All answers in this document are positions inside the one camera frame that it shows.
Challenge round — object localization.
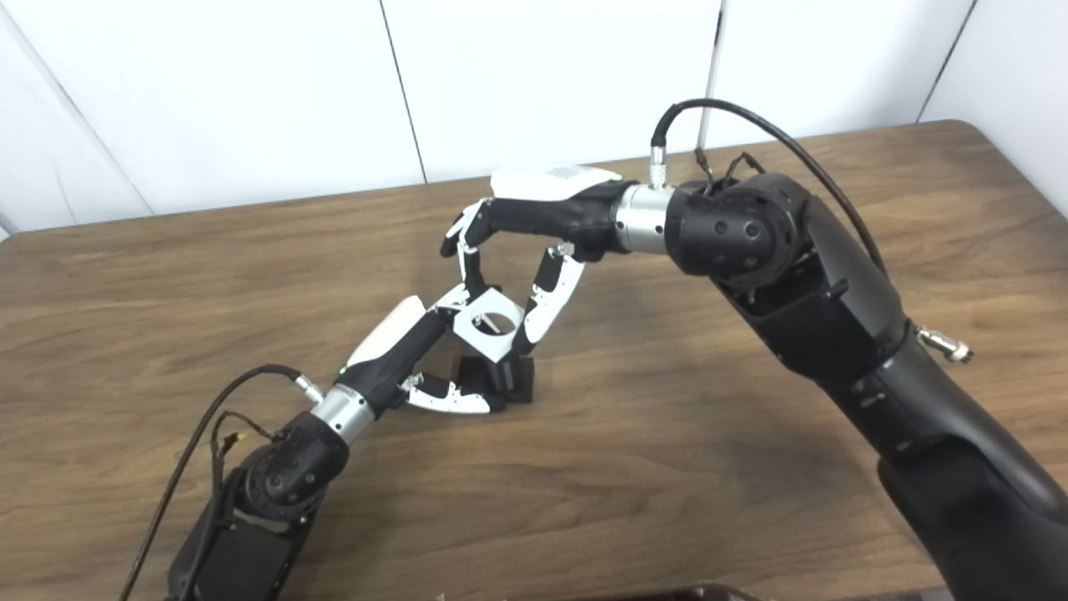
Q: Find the thin wires yellow connector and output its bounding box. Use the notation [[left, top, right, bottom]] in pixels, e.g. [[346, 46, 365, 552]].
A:
[[694, 149, 767, 189], [209, 411, 276, 502]]

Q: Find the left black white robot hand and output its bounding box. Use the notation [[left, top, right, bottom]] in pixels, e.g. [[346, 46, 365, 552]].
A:
[[338, 284, 510, 416]]

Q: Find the black peg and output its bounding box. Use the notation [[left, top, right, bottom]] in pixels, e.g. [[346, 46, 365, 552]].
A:
[[457, 355, 535, 406]]

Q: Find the thin right wires yellow connector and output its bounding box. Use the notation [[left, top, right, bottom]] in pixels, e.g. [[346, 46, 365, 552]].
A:
[[694, 149, 767, 189]]

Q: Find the thick black left wrist cable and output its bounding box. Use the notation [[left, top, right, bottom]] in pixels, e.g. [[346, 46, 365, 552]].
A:
[[119, 364, 325, 601]]

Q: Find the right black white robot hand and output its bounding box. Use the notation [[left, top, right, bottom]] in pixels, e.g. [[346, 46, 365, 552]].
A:
[[441, 165, 625, 356]]

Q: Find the white square piece with hole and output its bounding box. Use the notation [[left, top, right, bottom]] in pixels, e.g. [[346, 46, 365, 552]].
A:
[[451, 286, 526, 364]]

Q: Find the thick black right wrist cable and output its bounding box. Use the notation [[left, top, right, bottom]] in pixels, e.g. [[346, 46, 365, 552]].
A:
[[650, 98, 975, 364]]

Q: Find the thin left wires yellow connector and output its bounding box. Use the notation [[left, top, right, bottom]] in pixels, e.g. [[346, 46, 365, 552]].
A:
[[209, 411, 276, 502]]

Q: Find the thick black wrist cable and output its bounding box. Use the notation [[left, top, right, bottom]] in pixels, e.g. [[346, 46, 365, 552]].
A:
[[119, 364, 325, 601], [650, 98, 975, 364]]

